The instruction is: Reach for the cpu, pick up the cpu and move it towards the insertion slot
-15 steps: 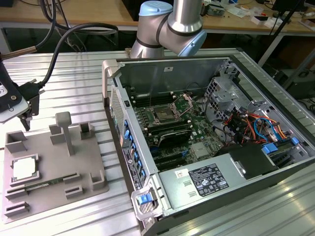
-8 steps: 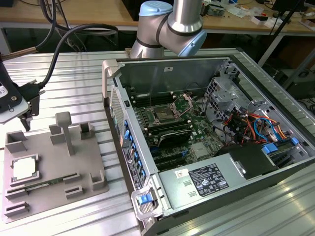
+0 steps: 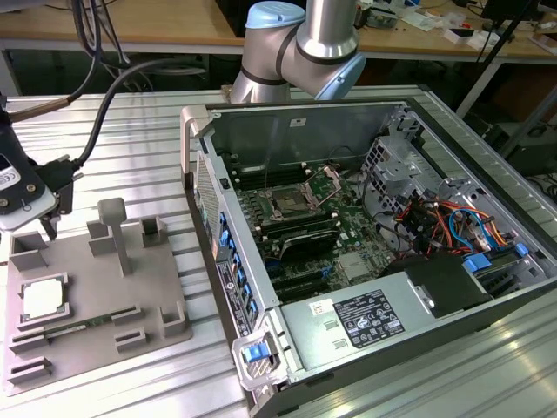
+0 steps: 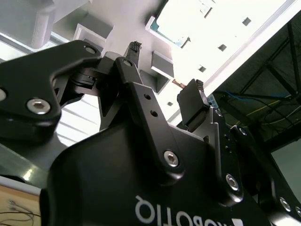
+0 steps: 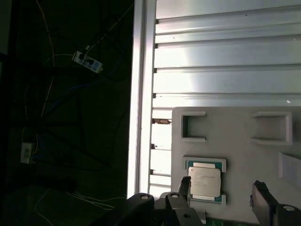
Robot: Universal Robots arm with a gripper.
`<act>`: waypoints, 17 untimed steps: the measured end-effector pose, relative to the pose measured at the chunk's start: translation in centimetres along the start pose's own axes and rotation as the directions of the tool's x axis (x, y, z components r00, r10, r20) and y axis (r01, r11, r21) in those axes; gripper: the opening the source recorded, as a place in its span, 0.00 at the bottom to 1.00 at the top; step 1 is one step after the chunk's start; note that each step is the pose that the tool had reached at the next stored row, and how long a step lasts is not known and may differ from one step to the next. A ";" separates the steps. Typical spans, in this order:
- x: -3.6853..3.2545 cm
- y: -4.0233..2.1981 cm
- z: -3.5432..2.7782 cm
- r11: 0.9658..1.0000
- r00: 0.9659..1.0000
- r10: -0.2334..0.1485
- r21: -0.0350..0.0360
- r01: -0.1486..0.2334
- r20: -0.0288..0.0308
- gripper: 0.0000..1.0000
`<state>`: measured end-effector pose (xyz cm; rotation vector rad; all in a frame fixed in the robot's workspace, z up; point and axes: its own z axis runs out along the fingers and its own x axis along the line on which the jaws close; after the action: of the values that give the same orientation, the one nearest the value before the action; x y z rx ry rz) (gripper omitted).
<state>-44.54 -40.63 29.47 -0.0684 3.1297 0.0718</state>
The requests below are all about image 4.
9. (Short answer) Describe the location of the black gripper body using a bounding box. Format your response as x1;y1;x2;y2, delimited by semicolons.
40;122;271;226

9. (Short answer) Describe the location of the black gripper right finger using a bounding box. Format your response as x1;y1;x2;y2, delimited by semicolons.
177;79;301;226

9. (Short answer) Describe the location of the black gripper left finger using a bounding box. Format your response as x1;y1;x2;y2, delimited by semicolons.
0;40;186;187

